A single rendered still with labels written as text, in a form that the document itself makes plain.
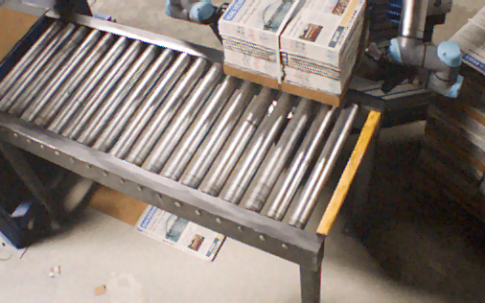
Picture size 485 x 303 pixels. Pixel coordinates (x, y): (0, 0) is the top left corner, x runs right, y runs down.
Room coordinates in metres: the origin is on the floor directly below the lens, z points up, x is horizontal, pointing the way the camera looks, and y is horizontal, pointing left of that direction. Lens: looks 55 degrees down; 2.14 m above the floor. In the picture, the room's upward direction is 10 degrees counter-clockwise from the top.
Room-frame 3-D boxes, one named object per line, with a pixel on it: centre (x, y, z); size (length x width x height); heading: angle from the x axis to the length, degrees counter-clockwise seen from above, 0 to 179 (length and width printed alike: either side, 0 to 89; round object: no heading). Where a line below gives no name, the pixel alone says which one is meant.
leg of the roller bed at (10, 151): (1.34, 0.90, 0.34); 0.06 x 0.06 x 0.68; 56
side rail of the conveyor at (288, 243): (1.00, 0.41, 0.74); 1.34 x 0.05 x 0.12; 56
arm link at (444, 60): (1.09, -0.62, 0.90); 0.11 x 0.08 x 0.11; 65
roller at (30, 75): (1.51, 0.70, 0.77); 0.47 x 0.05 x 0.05; 146
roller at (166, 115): (1.18, 0.22, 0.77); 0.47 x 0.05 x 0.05; 146
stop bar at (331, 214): (0.83, -0.27, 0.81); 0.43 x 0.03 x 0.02; 146
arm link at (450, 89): (1.08, -0.64, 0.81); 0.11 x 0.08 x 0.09; 56
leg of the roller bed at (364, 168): (1.06, -0.40, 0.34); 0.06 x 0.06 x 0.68; 56
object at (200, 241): (1.24, 0.30, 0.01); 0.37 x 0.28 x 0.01; 56
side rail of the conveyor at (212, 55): (1.42, 0.13, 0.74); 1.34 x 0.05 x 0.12; 56
